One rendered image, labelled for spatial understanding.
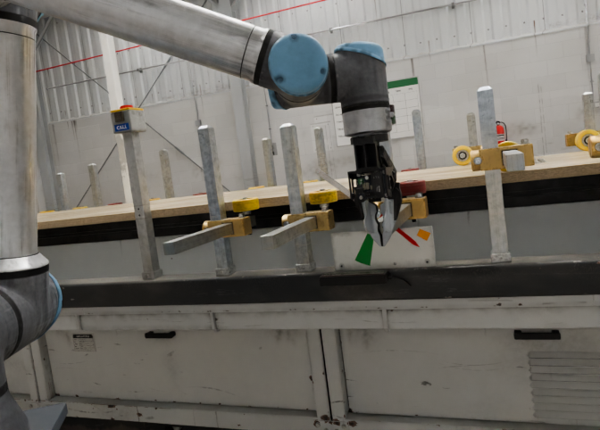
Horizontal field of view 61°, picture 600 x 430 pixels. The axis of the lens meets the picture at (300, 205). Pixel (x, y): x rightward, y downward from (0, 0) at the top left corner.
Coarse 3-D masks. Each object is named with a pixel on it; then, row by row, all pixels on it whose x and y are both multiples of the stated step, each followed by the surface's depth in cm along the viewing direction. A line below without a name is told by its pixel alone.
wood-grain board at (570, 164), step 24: (456, 168) 191; (528, 168) 139; (552, 168) 129; (576, 168) 128; (240, 192) 227; (264, 192) 197; (48, 216) 236; (72, 216) 204; (96, 216) 182; (120, 216) 178; (168, 216) 171
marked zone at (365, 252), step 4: (368, 236) 131; (364, 240) 131; (368, 240) 131; (372, 240) 130; (364, 244) 131; (368, 244) 131; (372, 244) 131; (364, 248) 131; (368, 248) 131; (360, 252) 132; (364, 252) 132; (368, 252) 131; (356, 256) 132; (360, 256) 132; (364, 256) 132; (368, 256) 131; (356, 260) 133; (360, 260) 132; (364, 260) 132; (368, 260) 131; (368, 264) 132
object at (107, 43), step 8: (104, 40) 268; (112, 40) 271; (104, 48) 268; (112, 48) 270; (104, 56) 269; (112, 56) 269; (104, 64) 269; (112, 64) 269; (112, 72) 268; (112, 80) 269; (112, 88) 269; (120, 88) 272; (112, 96) 270; (120, 96) 272; (112, 104) 271; (120, 104) 271; (120, 136) 272; (120, 144) 272; (120, 152) 273; (120, 160) 273; (128, 176) 273; (128, 184) 273; (128, 192) 274; (128, 200) 275
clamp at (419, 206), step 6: (402, 198) 131; (408, 198) 129; (414, 198) 127; (420, 198) 125; (426, 198) 128; (378, 204) 130; (414, 204) 126; (420, 204) 125; (426, 204) 127; (414, 210) 126; (420, 210) 125; (426, 210) 126; (414, 216) 126; (420, 216) 126; (426, 216) 125
